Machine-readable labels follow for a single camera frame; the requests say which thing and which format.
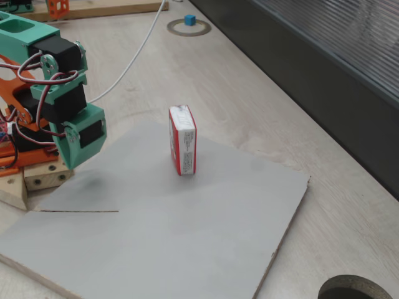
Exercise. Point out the red and white small box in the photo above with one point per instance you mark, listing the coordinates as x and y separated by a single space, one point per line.
184 146

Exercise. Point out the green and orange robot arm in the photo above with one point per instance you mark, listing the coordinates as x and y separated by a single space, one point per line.
18 34

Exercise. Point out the wooden block with screws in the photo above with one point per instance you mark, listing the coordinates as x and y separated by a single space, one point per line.
46 179

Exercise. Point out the wooden wedge piece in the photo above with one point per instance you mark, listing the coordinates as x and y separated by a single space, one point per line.
12 190

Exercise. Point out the red motor controller board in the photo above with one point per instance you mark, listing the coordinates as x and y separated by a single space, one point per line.
4 129

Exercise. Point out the grey flat board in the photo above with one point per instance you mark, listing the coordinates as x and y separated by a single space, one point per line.
156 233

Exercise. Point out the long wooden plank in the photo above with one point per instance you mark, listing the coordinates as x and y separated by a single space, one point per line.
109 9

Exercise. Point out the small blue cube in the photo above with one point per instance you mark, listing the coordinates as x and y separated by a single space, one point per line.
189 20

